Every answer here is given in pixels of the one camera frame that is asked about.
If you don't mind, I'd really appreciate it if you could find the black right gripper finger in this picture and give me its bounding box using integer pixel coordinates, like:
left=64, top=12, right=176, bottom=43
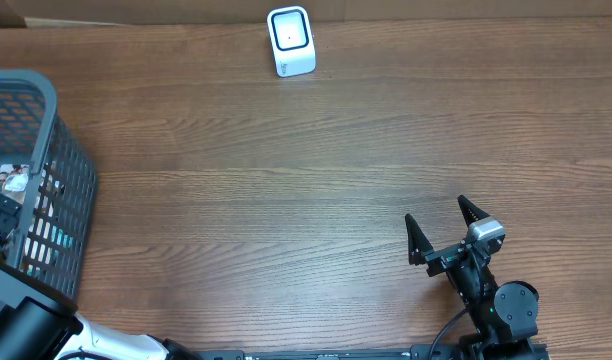
left=457, top=195, right=490, bottom=226
left=404, top=214, right=434, bottom=265

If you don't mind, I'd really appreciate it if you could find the beige Pantree snack bag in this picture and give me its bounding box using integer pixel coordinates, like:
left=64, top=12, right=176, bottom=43
left=0, top=163, right=62, bottom=266

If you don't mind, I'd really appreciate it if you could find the teal snack packet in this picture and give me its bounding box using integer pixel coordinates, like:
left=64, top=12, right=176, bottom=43
left=24, top=226, right=73, bottom=278

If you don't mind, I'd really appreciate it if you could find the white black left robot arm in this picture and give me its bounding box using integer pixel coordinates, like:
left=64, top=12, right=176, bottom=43
left=0, top=262, right=200, bottom=359

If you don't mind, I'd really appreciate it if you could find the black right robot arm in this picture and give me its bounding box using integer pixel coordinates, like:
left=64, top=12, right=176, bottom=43
left=405, top=195, right=549, bottom=359

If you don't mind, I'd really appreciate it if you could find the white barcode scanner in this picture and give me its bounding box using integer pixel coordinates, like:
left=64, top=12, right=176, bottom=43
left=267, top=5, right=317, bottom=78

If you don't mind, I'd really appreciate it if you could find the grey plastic basket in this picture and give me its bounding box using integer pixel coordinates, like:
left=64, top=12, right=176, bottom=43
left=0, top=69, right=98, bottom=298

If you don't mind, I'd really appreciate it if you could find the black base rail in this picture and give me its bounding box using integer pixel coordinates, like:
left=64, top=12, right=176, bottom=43
left=200, top=343, right=550, bottom=360

